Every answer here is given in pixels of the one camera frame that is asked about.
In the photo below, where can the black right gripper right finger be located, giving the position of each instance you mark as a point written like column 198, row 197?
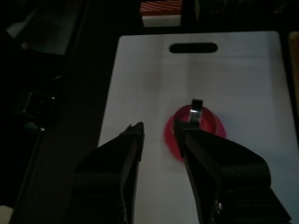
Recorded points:
column 226, row 175

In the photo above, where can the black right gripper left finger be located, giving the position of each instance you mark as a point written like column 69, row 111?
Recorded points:
column 113, row 172

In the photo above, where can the pink dough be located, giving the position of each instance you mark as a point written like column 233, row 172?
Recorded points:
column 173, row 140

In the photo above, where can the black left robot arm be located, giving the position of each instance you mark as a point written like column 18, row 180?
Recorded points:
column 37, row 108

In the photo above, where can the white plastic cutting board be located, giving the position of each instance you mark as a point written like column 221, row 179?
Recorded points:
column 218, row 81

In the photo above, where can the red striped white box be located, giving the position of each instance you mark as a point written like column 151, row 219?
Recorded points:
column 161, row 13

